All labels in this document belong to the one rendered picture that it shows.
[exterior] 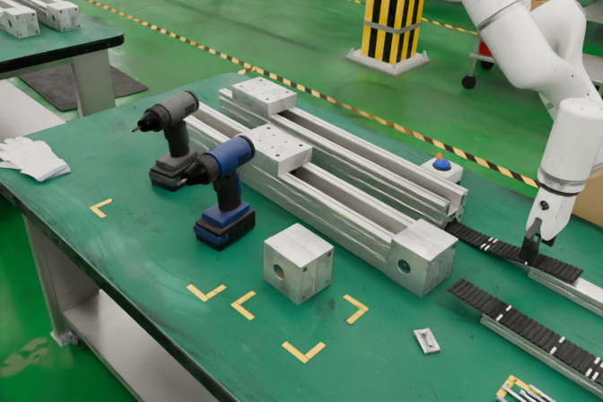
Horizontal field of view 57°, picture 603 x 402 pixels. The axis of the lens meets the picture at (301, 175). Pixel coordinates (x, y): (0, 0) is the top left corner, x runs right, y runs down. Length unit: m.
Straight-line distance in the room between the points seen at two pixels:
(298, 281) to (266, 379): 0.19
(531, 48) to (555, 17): 0.46
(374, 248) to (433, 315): 0.17
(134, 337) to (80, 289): 0.25
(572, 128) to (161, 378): 1.23
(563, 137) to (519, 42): 0.18
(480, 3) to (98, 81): 1.89
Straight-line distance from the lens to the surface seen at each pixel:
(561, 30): 1.52
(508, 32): 1.06
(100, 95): 2.65
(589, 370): 1.07
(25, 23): 2.56
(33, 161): 1.57
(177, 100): 1.33
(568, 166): 1.09
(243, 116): 1.65
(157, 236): 1.25
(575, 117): 1.06
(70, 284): 1.90
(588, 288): 1.24
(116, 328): 1.85
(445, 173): 1.41
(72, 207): 1.38
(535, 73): 1.07
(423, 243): 1.11
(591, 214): 1.49
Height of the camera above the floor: 1.54
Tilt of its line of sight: 32 degrees down
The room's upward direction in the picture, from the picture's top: 3 degrees clockwise
